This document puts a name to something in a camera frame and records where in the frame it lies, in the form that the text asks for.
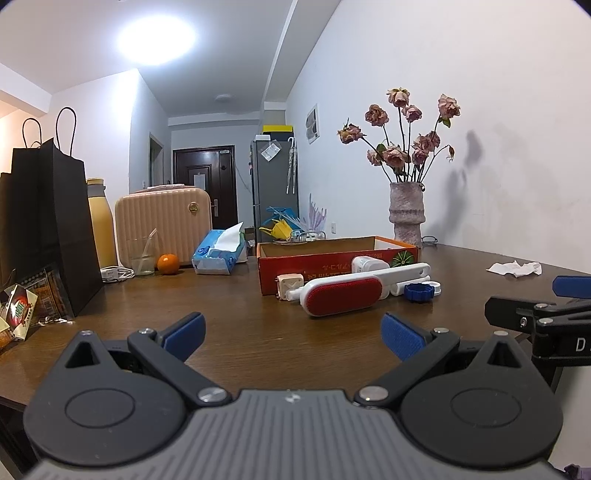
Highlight blue tissue pack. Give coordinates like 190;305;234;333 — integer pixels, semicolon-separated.
191;223;247;275

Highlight dark entrance door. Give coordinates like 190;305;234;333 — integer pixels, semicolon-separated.
172;146;238;229

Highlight blue ribbed cap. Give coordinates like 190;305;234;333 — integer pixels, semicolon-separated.
404;283;436;303

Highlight black paper bag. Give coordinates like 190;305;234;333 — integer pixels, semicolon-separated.
1;135;103;317

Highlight red white lint brush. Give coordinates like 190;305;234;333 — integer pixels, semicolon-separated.
297;263;431;318

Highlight yellow box on fridge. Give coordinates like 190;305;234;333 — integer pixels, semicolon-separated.
262;125;294;135

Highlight wire storage rack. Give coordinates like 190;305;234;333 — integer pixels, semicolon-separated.
290;230;327;242

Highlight yellow thermos jug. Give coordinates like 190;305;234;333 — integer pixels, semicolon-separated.
87;178;118;268

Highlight orange fruit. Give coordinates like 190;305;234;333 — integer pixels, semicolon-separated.
156;254;180;275

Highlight snack packets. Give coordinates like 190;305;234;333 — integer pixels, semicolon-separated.
1;265;74;350

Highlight small white spray bottle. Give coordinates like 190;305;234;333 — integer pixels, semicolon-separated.
283;286;305;302

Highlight yellow watering can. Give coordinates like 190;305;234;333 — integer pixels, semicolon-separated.
259;219;293;241

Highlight pink textured vase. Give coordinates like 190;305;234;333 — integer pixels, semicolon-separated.
389;182;426;247

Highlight beige square plug adapter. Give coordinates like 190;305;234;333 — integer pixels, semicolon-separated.
276;273;304;300

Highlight crumpled white tissue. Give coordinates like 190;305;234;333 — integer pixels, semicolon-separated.
487;261;543;278

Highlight pink ribbed suitcase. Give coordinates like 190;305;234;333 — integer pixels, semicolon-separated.
114;184;212;267

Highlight wall picture frame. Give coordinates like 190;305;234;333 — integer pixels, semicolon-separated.
305;105;320;144

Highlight red cardboard box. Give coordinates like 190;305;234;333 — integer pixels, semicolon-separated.
256;236;420;296

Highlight grey refrigerator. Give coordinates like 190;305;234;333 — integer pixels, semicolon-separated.
250;132;298;230

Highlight clear drinking glass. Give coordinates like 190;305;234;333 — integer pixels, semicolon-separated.
129;228;157;276

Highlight round ceiling light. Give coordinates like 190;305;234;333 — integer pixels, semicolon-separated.
113;13;199;67

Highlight dried pink roses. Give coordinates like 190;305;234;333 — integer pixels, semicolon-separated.
337;87;461;185

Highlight white ribbed cap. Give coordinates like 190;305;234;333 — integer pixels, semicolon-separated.
420;277;442;297

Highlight white charger cable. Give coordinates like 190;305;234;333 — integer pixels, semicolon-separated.
99;265;136;283

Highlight black eyeglasses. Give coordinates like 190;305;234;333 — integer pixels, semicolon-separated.
422;235;439;245

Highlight white wipes bottle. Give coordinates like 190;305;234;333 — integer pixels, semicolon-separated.
352;256;390;273

